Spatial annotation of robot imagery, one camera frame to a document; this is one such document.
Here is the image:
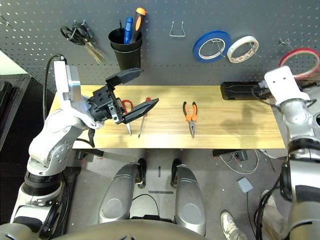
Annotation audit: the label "silver left robot leg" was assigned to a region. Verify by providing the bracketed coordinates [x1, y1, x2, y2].
[97, 157, 147, 225]

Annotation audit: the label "black left camera cable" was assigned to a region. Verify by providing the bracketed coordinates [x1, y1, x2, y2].
[42, 53, 67, 123]

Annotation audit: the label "black rectangular box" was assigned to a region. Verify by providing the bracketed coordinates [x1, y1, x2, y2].
[220, 81, 268, 101]

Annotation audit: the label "orange black needle-nose pliers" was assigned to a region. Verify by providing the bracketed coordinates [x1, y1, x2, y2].
[182, 101, 198, 140]

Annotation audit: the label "short black wrist cable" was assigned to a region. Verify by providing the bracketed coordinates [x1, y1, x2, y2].
[74, 127, 97, 148]

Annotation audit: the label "grey white sneaker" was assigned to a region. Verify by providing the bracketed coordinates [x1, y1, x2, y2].
[220, 211, 248, 240]
[261, 189, 278, 210]

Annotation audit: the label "silver robot leg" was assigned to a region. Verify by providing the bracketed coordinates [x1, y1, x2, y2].
[97, 157, 147, 225]
[170, 157, 207, 237]

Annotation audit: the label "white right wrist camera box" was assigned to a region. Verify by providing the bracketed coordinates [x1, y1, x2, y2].
[264, 66, 311, 106]

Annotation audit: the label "grey robot torso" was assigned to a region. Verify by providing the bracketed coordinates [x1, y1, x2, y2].
[0, 219, 208, 240]

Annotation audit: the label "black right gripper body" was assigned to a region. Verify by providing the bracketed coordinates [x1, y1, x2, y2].
[299, 79, 320, 89]

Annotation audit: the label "grey foot pedal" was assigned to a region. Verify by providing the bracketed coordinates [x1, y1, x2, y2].
[236, 177, 254, 193]

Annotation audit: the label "black ribbed tool case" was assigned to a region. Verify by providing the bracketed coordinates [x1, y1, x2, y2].
[0, 81, 13, 136]

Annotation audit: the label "red screwdriver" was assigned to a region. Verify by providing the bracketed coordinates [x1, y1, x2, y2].
[137, 96, 152, 139]

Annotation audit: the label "orange black screwdriver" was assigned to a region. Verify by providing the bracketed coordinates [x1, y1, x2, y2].
[128, 7, 147, 43]

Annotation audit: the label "blue tape roll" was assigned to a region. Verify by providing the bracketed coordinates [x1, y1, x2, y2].
[192, 30, 233, 63]

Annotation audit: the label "red handled scissors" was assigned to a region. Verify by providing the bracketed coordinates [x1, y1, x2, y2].
[121, 99, 133, 137]

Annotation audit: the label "white floor cable tangle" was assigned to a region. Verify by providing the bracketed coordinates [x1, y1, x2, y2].
[219, 149, 261, 175]

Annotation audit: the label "black handled scissors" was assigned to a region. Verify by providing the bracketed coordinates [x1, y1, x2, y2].
[60, 21, 106, 65]

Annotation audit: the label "blue screwdriver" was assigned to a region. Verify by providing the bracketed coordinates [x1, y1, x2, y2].
[123, 16, 135, 45]

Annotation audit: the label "black left shoulder cable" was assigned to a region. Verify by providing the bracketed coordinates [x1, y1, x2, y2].
[39, 174, 72, 237]

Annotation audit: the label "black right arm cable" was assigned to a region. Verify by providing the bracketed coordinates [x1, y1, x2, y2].
[254, 174, 283, 240]

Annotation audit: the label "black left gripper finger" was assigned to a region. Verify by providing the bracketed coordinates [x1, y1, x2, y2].
[121, 97, 160, 125]
[105, 67, 145, 87]

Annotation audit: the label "silver scissors peg hook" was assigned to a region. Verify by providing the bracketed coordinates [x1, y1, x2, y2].
[71, 20, 87, 38]

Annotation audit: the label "khaki trouser leg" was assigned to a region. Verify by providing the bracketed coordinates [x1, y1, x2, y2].
[262, 203, 292, 240]

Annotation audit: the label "white tape roll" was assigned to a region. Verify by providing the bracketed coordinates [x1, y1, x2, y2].
[226, 35, 260, 65]

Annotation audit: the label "red tape roll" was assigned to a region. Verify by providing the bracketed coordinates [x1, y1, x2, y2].
[279, 48, 320, 80]

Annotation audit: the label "black side stand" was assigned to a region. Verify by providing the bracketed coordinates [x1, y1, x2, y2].
[0, 73, 33, 153]

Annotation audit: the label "silver wire pliers holder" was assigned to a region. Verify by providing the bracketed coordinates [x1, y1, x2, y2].
[169, 20, 186, 38]

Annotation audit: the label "silver right robot leg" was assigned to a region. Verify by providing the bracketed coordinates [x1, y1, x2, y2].
[170, 157, 207, 237]

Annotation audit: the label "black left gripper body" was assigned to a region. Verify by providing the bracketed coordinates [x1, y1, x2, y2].
[87, 84, 127, 125]

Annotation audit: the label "dark grey pegboard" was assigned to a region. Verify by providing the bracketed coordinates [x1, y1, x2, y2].
[0, 0, 320, 87]

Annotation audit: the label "thin black floor cable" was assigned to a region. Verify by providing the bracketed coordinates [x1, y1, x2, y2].
[131, 193, 161, 221]

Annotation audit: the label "black plastic cup holder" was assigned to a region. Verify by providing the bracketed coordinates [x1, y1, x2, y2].
[108, 27, 143, 71]

